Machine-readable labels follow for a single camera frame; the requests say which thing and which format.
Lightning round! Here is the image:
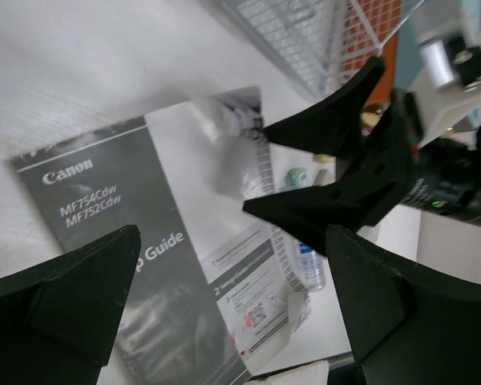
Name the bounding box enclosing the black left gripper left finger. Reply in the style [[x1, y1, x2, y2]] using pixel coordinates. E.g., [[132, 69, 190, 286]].
[[0, 225, 140, 384]]

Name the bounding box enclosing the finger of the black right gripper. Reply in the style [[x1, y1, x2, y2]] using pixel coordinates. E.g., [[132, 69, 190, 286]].
[[265, 56, 385, 155]]

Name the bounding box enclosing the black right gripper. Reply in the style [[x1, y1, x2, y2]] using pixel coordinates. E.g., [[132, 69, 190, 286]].
[[243, 111, 481, 256]]

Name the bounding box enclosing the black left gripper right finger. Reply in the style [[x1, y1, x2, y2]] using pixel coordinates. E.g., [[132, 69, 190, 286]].
[[325, 225, 481, 384]]

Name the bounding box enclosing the green correction tape dispenser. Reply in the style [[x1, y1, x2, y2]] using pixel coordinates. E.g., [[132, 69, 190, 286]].
[[285, 168, 309, 191]]

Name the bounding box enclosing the clear blue-capped bottle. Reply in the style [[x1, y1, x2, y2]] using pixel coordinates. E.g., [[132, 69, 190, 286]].
[[289, 237, 326, 292]]

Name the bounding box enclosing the teal orange drawer cabinet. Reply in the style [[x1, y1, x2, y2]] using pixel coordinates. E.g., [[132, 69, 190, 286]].
[[336, 31, 410, 133]]

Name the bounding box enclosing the white wire mesh basket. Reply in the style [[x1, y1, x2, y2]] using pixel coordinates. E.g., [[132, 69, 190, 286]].
[[221, 0, 421, 103]]

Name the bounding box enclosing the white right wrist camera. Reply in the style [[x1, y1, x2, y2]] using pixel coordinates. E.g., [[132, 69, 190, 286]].
[[409, 22, 481, 147]]

